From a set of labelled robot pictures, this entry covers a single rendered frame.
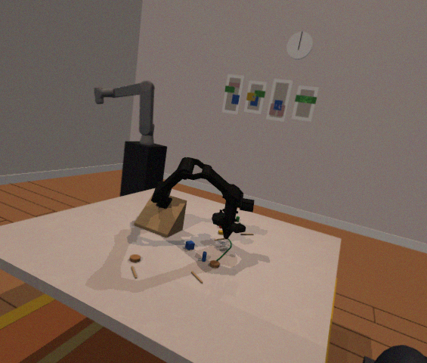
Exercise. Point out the round wooden button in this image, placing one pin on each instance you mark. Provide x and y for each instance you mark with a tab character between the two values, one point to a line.
214	264

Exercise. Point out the orange-brown round disc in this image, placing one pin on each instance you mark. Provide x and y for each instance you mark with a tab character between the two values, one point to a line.
134	258

